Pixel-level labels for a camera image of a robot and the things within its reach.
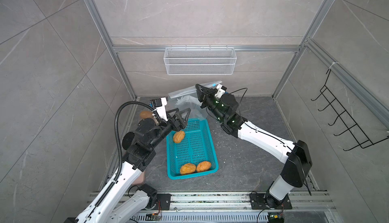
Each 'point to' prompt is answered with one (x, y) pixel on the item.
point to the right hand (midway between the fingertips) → (196, 84)
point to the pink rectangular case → (140, 180)
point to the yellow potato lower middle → (187, 168)
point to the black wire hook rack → (352, 126)
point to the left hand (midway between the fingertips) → (186, 108)
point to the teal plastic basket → (194, 156)
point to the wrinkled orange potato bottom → (203, 166)
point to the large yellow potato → (178, 136)
